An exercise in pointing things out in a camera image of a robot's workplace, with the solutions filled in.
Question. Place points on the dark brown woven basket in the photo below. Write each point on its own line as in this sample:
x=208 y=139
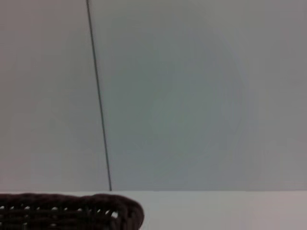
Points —
x=72 y=213

